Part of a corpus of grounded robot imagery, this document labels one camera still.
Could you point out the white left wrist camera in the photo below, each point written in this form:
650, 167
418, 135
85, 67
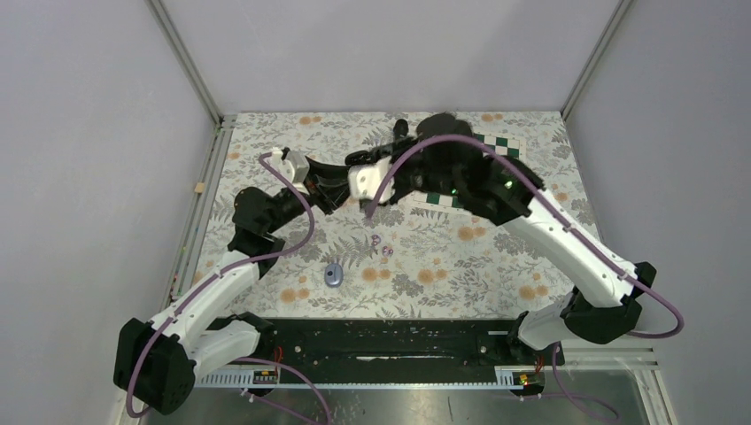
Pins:
293, 166

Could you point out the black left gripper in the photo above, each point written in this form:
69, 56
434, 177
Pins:
328, 186

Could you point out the lavender earbuds case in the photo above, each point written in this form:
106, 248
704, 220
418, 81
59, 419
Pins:
333, 275

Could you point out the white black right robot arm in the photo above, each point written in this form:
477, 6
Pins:
604, 302

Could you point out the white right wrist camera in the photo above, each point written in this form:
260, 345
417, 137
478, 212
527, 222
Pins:
364, 181

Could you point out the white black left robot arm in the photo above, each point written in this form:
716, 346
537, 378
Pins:
159, 361

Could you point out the green white chessboard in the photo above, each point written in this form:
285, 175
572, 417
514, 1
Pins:
502, 145

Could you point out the floral tablecloth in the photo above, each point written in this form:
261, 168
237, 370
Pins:
444, 265

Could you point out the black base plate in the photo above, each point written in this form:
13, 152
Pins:
316, 343

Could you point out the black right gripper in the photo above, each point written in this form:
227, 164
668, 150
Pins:
391, 149

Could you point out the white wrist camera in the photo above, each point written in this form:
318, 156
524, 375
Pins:
364, 181
293, 166

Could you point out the white slotted cable duct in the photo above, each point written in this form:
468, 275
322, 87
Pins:
368, 377

